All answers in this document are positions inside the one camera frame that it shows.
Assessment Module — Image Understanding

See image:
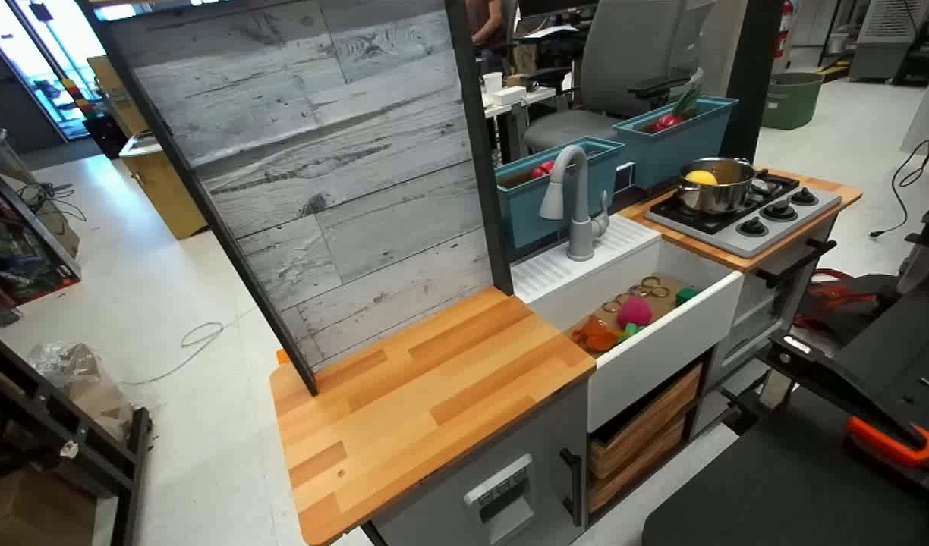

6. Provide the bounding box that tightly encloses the green bin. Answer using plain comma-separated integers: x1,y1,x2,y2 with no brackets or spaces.
763,67,827,134

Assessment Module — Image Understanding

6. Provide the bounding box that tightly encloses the white floor cable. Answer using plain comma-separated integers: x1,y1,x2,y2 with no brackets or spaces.
118,314,246,390

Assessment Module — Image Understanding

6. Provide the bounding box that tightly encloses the red toy radish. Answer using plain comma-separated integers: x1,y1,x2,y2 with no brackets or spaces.
643,75,707,135

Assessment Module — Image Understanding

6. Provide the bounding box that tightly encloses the cardboard box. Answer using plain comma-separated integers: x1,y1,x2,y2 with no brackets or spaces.
116,134,211,243

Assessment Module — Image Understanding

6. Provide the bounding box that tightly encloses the orange toy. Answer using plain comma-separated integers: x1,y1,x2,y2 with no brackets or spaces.
571,311,621,359

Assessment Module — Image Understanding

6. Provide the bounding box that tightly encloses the grey toy cabinet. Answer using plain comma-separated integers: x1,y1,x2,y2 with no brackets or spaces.
366,376,594,546

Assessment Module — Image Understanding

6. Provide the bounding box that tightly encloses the wooden crate drawer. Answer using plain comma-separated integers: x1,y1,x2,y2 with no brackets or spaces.
587,361,707,517

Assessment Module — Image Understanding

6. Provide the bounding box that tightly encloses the white toy kitchen sink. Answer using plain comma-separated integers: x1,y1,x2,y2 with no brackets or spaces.
511,213,746,437

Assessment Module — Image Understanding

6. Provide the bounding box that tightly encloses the grey toy stovetop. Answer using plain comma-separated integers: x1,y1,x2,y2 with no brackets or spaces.
643,167,845,262

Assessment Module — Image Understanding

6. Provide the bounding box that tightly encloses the black metal shelf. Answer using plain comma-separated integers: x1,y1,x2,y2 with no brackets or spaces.
0,322,156,546

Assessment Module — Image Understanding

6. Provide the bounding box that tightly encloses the grey toy kitchen tap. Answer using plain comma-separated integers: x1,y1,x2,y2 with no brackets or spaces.
537,142,616,263

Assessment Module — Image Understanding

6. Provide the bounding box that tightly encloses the grey wood print backdrop panel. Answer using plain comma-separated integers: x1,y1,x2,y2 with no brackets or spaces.
78,0,516,398

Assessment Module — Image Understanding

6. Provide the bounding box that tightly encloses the black clamp with orange handle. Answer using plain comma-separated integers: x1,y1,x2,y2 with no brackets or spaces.
764,331,929,474

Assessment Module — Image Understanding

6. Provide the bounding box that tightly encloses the black frame post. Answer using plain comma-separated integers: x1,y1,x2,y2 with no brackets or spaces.
719,0,786,164

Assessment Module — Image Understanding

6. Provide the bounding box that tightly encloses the teal planter box with radish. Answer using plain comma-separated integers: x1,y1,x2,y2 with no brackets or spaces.
612,93,740,193

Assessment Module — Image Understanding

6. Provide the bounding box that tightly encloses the steel cooking pot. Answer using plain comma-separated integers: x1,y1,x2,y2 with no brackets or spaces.
675,156,760,219

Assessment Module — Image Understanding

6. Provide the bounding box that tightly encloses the grey toy oven door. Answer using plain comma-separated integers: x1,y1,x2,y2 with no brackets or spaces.
702,213,840,408

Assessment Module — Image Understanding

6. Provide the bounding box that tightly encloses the grey office chair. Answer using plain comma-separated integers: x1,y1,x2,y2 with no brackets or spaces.
523,0,719,156

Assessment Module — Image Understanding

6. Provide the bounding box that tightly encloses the butcher block wooden counter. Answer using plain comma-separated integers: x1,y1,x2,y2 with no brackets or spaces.
266,284,598,546

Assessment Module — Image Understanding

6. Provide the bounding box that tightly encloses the pink toy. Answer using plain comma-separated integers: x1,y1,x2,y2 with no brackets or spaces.
612,295,657,331

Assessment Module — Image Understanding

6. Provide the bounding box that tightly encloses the wooden stove counter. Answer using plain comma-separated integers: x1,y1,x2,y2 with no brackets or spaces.
618,173,865,275

